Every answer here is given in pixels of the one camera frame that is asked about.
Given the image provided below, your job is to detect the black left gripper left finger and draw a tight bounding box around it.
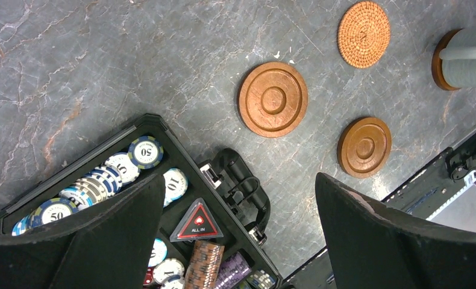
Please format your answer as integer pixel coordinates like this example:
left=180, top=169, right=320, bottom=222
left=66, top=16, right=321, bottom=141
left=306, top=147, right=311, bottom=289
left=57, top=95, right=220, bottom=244
left=0, top=174, right=164, bottom=288

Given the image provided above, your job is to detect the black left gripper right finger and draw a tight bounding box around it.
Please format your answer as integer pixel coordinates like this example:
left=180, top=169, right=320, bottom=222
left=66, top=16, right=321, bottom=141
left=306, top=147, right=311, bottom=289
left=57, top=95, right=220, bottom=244
left=315, top=173, right=476, bottom=288

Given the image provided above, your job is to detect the brown wooden coaster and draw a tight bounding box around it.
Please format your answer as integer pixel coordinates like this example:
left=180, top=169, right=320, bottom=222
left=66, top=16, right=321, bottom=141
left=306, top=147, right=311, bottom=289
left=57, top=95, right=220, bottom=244
left=237, top=61, right=308, bottom=138
left=431, top=28, right=462, bottom=91
left=337, top=117, right=392, bottom=179

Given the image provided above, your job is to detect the grey mug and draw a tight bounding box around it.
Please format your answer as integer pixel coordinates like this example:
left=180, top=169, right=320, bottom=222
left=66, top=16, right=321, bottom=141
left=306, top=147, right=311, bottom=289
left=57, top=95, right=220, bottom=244
left=439, top=27, right=476, bottom=89

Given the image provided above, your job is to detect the woven light brown coaster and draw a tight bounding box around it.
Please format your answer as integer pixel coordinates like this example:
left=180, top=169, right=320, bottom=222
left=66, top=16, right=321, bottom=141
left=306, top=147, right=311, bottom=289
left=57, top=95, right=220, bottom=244
left=337, top=1, right=390, bottom=69

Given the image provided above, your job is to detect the black poker chip case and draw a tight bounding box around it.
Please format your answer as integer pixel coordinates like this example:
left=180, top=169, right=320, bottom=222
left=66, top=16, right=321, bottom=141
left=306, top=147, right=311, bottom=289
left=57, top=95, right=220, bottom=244
left=0, top=114, right=282, bottom=288

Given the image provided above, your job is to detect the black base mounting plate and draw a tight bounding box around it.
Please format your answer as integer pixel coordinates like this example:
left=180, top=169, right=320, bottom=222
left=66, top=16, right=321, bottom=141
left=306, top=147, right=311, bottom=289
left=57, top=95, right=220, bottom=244
left=282, top=126, right=476, bottom=288

